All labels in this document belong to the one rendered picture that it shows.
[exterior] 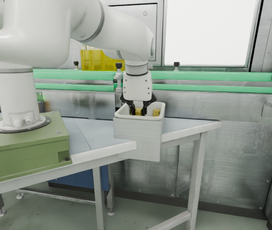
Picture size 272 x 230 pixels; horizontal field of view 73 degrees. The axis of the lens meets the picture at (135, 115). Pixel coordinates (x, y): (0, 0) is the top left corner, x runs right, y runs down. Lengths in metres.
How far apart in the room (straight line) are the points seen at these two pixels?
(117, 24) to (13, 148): 0.37
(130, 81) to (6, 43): 0.41
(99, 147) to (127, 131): 0.11
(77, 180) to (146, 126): 0.63
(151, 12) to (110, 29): 0.70
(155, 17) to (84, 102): 0.56
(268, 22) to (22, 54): 1.06
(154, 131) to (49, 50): 0.45
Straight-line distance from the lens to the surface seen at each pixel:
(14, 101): 0.59
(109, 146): 0.63
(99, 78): 0.85
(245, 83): 0.94
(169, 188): 1.37
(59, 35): 0.29
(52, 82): 0.98
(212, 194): 1.40
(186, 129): 0.79
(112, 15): 0.40
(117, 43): 0.40
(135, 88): 0.62
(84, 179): 1.11
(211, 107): 0.90
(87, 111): 0.89
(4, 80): 0.59
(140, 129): 0.64
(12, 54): 0.28
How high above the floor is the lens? 1.04
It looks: 18 degrees down
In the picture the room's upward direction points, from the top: straight up
